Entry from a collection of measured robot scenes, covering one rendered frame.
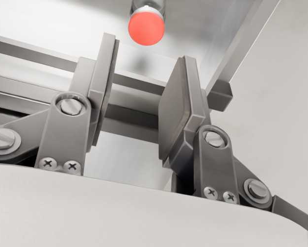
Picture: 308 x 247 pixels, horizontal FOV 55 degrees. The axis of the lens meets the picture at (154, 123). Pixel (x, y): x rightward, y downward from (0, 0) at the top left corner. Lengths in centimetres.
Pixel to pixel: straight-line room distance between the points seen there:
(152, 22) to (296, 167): 182
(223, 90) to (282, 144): 152
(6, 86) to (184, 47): 15
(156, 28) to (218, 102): 10
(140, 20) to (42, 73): 12
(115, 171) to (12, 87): 15
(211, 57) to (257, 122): 137
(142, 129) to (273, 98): 127
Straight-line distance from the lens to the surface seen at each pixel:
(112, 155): 33
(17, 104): 27
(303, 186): 214
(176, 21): 22
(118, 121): 26
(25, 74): 27
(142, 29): 17
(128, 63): 21
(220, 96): 24
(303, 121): 166
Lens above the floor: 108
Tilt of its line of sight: 45 degrees down
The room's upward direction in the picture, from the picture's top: 178 degrees counter-clockwise
